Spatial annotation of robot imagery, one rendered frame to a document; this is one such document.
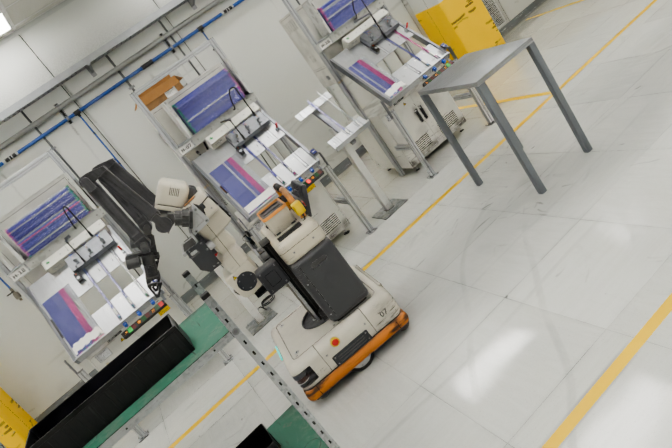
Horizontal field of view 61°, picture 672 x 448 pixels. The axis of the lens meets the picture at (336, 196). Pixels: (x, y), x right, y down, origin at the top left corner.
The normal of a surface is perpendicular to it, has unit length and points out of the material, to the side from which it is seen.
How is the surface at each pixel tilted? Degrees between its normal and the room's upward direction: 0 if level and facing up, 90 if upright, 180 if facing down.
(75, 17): 90
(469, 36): 90
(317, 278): 90
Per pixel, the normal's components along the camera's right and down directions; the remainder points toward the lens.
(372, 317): 0.29, 0.13
